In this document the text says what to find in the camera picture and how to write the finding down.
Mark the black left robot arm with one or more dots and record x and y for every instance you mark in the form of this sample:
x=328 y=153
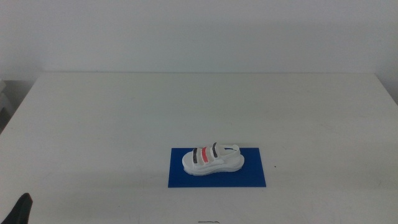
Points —
x=20 y=211

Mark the blue rectangular mat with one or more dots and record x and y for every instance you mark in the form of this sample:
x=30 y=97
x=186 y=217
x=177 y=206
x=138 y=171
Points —
x=248 y=174

